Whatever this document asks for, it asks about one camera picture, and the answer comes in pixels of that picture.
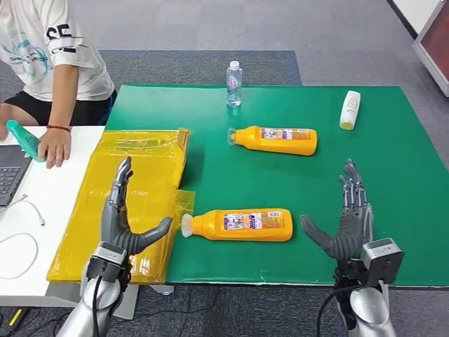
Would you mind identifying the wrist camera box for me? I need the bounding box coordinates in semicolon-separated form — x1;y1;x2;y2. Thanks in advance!
86;242;132;293
334;238;404;287

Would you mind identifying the white lotion bottle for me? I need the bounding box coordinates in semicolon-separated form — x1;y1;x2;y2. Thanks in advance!
340;91;361;131

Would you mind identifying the black yellow floor device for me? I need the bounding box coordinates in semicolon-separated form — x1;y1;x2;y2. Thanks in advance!
0;307;31;333

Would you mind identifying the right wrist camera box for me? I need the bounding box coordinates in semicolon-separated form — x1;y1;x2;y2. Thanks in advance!
334;238;404;287

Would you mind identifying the white looped cable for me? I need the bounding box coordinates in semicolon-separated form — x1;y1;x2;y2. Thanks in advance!
0;232;39;281

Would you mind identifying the grey table foot bracket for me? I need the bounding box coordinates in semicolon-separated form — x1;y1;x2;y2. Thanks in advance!
150;284;175;297

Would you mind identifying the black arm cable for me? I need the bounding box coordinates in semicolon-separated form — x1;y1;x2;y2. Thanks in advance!
317;284;365;337
91;277;102;337

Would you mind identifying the green table mat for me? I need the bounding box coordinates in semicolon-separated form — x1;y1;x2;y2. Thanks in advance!
105;84;449;288

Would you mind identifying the clear water bottle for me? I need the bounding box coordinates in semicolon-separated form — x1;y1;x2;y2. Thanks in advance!
226;60;243;109

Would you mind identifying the orange detergent bottle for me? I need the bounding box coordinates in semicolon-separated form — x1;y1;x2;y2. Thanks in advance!
181;208;294;243
227;125;318;157

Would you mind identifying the dark grey floor rug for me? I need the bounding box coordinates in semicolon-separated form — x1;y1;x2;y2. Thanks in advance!
0;50;303;103

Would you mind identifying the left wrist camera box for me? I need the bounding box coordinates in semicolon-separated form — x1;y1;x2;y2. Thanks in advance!
86;242;132;293

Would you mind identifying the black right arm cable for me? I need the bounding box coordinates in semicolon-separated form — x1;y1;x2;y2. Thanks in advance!
317;284;365;337

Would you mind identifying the person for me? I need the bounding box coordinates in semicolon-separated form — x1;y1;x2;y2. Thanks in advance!
0;0;118;169

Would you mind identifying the teal plastic bottle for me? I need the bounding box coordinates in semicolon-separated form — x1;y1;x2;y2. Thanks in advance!
6;119;46;164

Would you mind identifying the person's left hand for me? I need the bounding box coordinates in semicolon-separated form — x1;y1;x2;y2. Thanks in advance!
38;128;72;169

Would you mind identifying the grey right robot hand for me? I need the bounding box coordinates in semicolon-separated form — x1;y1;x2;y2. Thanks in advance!
300;158;374;263

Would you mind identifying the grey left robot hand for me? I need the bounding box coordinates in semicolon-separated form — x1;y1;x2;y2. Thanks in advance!
100;156;174;256

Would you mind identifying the white cabinet with red panel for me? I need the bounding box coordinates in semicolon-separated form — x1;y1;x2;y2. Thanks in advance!
413;0;449;98

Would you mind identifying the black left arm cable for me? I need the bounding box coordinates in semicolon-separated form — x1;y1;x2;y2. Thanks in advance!
91;277;102;337

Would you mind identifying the white cable with plug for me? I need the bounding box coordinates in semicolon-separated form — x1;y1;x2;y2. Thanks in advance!
0;194;46;227

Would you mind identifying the yellow plastic sheet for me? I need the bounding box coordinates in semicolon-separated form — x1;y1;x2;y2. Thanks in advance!
46;128;196;284

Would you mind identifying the grey laptop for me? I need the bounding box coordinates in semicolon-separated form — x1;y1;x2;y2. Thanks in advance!
0;144;33;208

